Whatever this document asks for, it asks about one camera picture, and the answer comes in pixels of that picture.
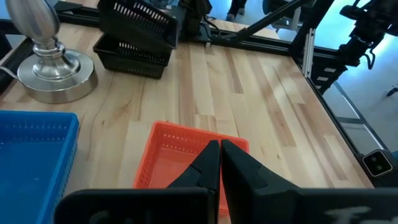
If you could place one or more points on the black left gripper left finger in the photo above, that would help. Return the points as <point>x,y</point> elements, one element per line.
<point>206,168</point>

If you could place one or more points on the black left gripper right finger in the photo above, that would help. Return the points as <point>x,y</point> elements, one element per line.
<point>242,180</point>

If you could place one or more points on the orange slotted plastic basket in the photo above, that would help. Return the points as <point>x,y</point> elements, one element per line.
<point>168,158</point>

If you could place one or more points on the blue slotted plastic basket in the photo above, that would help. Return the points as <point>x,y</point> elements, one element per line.
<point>31,161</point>

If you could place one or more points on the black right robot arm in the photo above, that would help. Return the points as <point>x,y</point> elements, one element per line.
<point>363,37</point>

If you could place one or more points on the black slotted plastic basket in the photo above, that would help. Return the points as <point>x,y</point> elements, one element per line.
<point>140,25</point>
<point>130,60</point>

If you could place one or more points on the person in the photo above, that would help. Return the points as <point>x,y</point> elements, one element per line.
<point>236,9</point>

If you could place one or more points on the silver table lamp cream shade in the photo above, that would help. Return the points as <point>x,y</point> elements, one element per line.
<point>53,68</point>

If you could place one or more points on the black table-level camera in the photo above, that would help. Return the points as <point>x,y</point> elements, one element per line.
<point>377,162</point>

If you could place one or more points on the silver aluminium extrusion post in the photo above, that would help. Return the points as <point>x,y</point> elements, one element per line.
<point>308,53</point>

